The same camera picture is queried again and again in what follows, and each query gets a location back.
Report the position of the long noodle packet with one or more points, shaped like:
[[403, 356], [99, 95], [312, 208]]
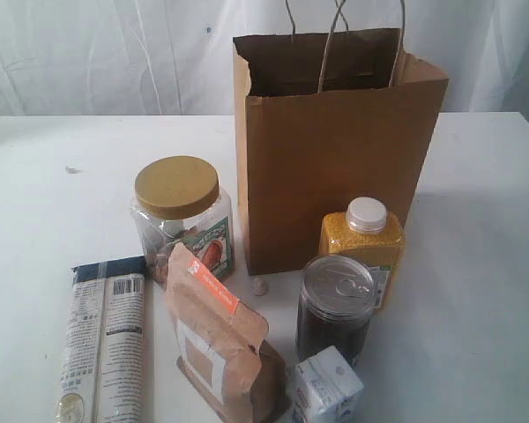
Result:
[[102, 369]]

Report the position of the clear can dark contents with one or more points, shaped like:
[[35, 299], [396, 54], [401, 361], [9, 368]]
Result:
[[336, 302]]

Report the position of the tiny white paper scrap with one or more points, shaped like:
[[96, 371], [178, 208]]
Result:
[[72, 169]]

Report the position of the small white milk carton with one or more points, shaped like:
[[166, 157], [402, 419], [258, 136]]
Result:
[[326, 389]]

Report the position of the clear jar gold lid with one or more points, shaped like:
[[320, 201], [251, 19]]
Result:
[[178, 199]]

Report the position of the brown paper shopping bag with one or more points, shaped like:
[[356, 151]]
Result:
[[320, 119]]

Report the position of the brown kraft pouch orange label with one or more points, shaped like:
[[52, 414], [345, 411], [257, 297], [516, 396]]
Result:
[[223, 348]]

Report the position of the small white crumpled scrap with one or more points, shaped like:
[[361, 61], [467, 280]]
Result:
[[259, 286]]

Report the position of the yellow millet bottle white cap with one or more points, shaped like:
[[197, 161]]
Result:
[[371, 234]]

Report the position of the white backdrop sheet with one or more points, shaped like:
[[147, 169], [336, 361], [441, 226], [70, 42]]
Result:
[[175, 57]]

